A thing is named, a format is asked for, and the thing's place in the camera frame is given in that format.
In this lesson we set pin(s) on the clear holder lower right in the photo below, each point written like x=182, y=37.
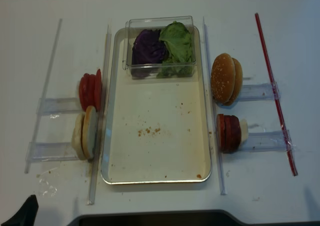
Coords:
x=274, y=141

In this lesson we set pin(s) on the sesame bun top rear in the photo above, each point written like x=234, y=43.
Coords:
x=237, y=83

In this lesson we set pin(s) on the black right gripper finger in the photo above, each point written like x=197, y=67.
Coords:
x=26, y=215

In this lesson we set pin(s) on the clear holder upper left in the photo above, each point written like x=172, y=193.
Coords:
x=56, y=106

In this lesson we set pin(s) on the sesame bun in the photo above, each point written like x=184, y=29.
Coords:
x=237, y=83
x=222, y=78

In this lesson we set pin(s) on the white metal tray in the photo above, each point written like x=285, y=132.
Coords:
x=157, y=129

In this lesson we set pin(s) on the red tomato slice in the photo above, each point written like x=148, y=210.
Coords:
x=83, y=91
x=97, y=90
x=91, y=90

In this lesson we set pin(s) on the clear holder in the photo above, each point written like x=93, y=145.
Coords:
x=259, y=92
x=56, y=106
x=274, y=141
x=50, y=152

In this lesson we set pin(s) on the red meat patty middle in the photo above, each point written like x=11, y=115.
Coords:
x=228, y=134

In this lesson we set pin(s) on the red plastic strip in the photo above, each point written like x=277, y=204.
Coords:
x=286, y=135

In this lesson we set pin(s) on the red tomato slice rear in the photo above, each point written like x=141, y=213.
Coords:
x=97, y=90

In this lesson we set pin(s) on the bun slice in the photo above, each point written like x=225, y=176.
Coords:
x=89, y=130
x=76, y=140

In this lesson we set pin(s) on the red tomato slice middle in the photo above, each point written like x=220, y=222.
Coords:
x=91, y=90

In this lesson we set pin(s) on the purple cabbage leaf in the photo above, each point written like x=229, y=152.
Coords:
x=147, y=49

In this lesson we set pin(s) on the red tomato slice front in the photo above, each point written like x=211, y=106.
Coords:
x=83, y=91

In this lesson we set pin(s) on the white cheese block right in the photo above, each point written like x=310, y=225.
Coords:
x=244, y=130

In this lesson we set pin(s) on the clear plastic box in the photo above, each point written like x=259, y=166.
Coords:
x=133, y=28

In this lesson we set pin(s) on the red meat patty front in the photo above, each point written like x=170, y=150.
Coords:
x=220, y=124

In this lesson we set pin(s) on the sesame bun top front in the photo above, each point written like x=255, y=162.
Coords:
x=222, y=78

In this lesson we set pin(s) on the clear rail right of tray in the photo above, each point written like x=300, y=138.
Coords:
x=219, y=158

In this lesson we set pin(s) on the clear rail far left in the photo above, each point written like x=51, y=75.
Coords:
x=42, y=96

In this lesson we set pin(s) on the green lettuce leaf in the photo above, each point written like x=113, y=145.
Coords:
x=179, y=44

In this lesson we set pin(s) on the clear holder lower left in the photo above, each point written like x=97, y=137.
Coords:
x=50, y=152

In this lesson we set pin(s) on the clear holder upper right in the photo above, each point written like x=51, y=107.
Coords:
x=259, y=92

